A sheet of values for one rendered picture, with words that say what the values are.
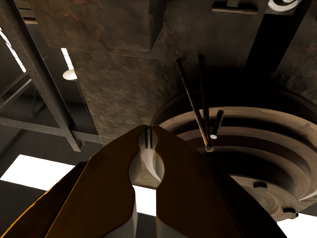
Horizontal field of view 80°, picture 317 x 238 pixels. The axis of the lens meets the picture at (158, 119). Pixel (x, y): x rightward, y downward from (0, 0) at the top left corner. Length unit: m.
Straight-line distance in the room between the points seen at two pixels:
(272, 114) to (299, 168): 0.13
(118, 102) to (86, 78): 0.12
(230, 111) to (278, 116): 0.08
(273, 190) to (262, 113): 0.15
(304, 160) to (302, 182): 0.06
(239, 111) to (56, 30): 0.42
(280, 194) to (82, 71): 0.57
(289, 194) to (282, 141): 0.10
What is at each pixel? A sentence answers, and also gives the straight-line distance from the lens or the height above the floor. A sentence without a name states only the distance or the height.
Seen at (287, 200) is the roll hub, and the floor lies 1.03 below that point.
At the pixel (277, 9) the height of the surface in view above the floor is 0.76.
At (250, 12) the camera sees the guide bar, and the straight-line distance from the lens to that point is 0.38.
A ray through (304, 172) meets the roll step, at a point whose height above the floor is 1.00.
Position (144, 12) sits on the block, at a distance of 0.29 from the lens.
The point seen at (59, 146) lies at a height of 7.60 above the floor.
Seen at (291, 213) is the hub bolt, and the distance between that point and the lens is 0.52.
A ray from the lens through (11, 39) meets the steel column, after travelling 4.70.
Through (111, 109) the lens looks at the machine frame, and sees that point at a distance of 0.68.
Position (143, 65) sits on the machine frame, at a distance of 0.52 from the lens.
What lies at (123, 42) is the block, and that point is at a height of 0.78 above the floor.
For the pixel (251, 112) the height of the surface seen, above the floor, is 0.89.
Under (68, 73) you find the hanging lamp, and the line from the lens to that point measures 7.21.
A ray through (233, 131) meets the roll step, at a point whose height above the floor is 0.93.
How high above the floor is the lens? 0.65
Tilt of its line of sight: 48 degrees up
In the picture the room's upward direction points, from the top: 180 degrees counter-clockwise
